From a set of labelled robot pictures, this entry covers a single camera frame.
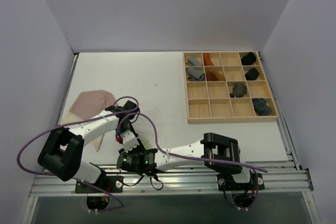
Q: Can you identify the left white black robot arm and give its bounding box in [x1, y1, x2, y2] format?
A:
[37, 100, 139, 192]

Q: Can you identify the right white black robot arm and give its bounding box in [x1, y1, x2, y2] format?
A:
[117, 133, 252, 189]

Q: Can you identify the pink underwear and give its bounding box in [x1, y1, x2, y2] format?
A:
[60, 90, 116, 152]

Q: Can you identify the grey striped rolled cloth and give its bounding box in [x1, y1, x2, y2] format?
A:
[187, 68, 205, 81]

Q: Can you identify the orange rolled cloth lower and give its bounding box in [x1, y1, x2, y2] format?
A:
[206, 70, 225, 81]

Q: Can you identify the orange rolled cloth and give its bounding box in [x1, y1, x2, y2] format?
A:
[206, 70, 225, 81]
[203, 53, 214, 66]

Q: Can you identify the wooden compartment tray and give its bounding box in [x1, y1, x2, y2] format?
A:
[183, 51, 278, 123]

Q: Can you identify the orange rolled cloth upper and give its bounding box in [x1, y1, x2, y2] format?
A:
[203, 53, 214, 66]

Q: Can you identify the dark grey rolled cloth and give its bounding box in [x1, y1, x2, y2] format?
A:
[229, 83, 247, 98]

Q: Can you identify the blue striped rolled cloth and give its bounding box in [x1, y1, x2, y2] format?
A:
[252, 98, 272, 116]

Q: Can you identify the black rolled cloth lower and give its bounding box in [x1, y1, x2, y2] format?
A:
[245, 68, 260, 81]

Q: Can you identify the black rolled cloth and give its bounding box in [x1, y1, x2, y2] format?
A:
[241, 51, 257, 66]
[245, 68, 260, 81]

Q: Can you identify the black rolled cloth upper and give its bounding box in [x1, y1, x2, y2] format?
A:
[241, 51, 257, 66]

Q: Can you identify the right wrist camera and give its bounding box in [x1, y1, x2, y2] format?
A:
[117, 130, 139, 169]

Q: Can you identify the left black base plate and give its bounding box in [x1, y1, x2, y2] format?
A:
[75, 175, 123, 194]

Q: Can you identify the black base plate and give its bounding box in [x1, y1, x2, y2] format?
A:
[75, 175, 123, 194]
[217, 172, 265, 191]

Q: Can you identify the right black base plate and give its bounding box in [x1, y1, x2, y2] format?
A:
[217, 172, 265, 191]

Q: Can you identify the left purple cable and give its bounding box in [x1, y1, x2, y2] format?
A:
[16, 96, 141, 212]

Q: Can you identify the purple cable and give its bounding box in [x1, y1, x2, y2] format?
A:
[117, 112, 268, 206]
[16, 96, 141, 212]

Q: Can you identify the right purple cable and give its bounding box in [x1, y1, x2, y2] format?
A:
[117, 112, 268, 206]

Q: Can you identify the aluminium frame rail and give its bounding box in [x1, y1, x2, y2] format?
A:
[29, 159, 313, 197]

